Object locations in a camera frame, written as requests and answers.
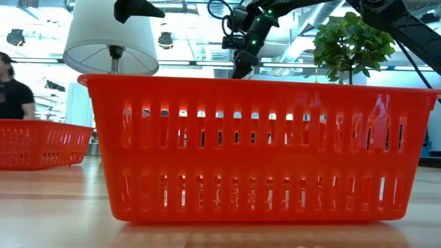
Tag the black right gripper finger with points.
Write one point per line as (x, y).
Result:
(244, 62)

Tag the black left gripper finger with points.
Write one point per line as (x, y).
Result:
(132, 8)

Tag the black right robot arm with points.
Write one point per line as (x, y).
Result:
(406, 27)

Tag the white lamp shade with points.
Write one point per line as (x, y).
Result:
(103, 31)

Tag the black ceiling spotlight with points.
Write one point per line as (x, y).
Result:
(165, 39)
(15, 37)

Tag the green artificial plant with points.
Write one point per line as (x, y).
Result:
(351, 44)

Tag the red slotted plastic basket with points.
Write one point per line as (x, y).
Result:
(241, 162)
(38, 144)

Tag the person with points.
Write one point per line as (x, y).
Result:
(15, 100)

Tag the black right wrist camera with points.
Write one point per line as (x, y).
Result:
(231, 42)

